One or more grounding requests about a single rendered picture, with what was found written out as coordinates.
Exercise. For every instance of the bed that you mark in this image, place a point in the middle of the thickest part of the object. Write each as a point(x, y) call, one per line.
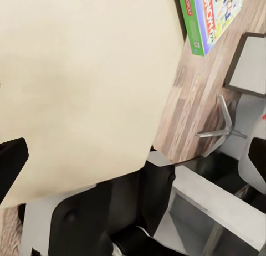
point(85, 83)

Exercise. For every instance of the desk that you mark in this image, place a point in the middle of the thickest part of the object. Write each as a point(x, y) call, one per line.
point(212, 211)

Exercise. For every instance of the swivel chair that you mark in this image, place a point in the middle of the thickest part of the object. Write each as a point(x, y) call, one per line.
point(247, 170)

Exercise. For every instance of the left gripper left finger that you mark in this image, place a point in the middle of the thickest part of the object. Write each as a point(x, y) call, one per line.
point(13, 156)

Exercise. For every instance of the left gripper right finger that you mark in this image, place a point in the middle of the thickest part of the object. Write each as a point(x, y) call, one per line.
point(257, 154)

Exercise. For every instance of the board game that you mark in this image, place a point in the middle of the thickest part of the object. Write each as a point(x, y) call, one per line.
point(206, 20)

